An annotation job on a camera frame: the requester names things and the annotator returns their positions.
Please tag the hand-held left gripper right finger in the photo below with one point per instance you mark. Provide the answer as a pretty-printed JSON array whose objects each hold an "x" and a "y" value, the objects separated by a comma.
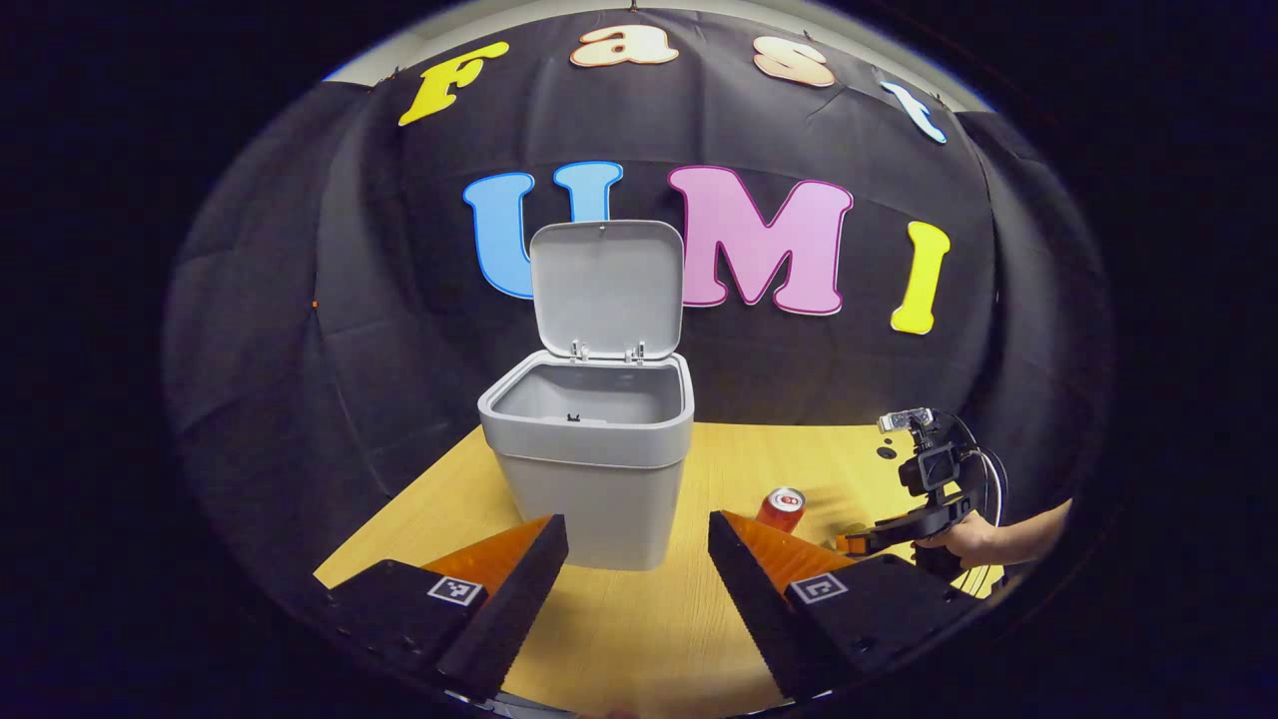
[{"x": 759, "y": 609}]

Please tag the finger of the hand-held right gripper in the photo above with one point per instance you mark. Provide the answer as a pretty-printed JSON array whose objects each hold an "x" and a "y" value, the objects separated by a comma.
[{"x": 889, "y": 532}]

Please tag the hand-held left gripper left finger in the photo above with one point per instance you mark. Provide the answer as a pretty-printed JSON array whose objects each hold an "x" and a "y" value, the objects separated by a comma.
[{"x": 514, "y": 609}]

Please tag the red pop can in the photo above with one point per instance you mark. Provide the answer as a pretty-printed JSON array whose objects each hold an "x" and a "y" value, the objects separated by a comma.
[{"x": 781, "y": 511}]

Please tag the white desktop garbage bin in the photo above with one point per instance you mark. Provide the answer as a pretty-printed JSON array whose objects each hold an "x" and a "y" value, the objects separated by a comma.
[{"x": 589, "y": 499}]

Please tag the wooden desktop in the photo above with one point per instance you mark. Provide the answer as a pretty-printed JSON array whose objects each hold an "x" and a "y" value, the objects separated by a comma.
[{"x": 639, "y": 629}]

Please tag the black backdrop cloth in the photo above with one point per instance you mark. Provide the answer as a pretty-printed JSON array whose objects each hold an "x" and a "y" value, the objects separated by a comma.
[{"x": 379, "y": 250}]

